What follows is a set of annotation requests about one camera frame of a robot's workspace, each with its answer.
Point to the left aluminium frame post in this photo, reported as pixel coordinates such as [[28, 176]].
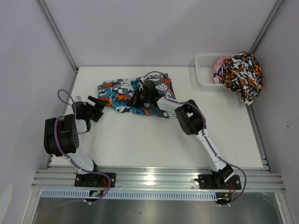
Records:
[[57, 34]]

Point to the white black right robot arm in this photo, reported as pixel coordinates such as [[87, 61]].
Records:
[[191, 121]]

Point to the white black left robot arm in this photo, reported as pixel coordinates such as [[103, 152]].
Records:
[[61, 138]]

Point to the pink cloth in basket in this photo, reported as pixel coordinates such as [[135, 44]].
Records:
[[218, 69]]

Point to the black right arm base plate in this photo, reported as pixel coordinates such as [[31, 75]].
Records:
[[206, 181]]

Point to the white plastic basket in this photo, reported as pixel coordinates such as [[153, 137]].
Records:
[[204, 65]]

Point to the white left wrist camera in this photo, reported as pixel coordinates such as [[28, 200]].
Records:
[[78, 99]]

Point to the orange camouflage shorts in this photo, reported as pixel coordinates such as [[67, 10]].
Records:
[[242, 74]]

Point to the colourful patterned shorts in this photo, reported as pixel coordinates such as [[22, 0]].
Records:
[[118, 92]]

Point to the aluminium mounting rail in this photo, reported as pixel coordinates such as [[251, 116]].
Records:
[[160, 179]]

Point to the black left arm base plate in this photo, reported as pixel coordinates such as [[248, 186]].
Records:
[[95, 179]]

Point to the right aluminium frame post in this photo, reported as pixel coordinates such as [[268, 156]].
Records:
[[278, 6]]

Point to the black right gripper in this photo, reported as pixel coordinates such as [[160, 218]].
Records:
[[134, 101]]

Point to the aluminium frame post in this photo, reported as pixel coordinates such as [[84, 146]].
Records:
[[278, 6], [57, 34]]

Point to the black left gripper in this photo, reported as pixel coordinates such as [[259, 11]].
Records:
[[98, 108]]

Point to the white slotted cable duct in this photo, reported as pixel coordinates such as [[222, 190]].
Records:
[[133, 195]]

